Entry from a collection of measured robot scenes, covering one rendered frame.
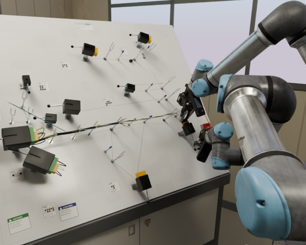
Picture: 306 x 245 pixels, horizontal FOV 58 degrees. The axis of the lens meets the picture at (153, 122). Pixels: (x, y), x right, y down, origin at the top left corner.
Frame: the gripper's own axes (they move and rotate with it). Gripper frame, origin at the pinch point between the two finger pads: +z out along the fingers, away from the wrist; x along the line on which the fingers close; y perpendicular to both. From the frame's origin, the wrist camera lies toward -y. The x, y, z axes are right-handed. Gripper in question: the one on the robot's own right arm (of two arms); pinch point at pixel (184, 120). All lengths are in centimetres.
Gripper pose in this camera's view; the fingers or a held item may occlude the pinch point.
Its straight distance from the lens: 149.6
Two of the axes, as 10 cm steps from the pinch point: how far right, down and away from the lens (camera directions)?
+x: -7.9, 2.4, -5.6
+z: -2.5, 7.1, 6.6
